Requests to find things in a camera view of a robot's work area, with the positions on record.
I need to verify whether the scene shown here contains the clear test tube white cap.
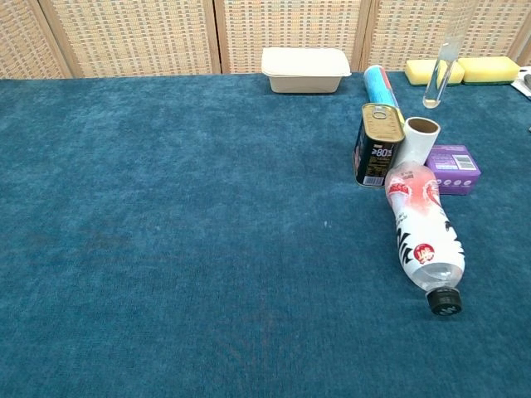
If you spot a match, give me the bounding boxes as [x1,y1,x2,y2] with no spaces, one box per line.
[421,35,465,110]

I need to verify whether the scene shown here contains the white cup with brown interior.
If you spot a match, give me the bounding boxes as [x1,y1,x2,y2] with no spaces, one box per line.
[397,116,441,169]

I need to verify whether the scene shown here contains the purple box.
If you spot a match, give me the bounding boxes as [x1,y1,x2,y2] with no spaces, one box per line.
[425,143,482,196]

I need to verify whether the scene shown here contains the blue table cloth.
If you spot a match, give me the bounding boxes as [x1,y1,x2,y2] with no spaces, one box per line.
[0,70,531,398]

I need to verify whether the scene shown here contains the black tin can gold lid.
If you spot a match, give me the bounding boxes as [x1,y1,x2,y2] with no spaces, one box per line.
[353,102,406,189]

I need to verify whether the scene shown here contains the beige lidded food container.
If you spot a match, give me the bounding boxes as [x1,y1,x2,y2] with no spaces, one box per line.
[261,46,353,95]

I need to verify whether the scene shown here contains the blue cling film roll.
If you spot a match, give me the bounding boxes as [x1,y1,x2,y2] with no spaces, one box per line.
[363,65,406,124]

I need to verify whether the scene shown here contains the plastic bottle black cap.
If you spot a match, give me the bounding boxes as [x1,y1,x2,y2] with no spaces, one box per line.
[384,161,465,318]

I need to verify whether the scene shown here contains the yellow sponge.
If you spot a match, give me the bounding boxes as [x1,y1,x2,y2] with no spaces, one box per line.
[405,59,465,87]
[457,56,520,86]

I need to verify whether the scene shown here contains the bamboo folding screen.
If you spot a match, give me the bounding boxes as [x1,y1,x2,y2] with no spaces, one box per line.
[0,0,531,80]

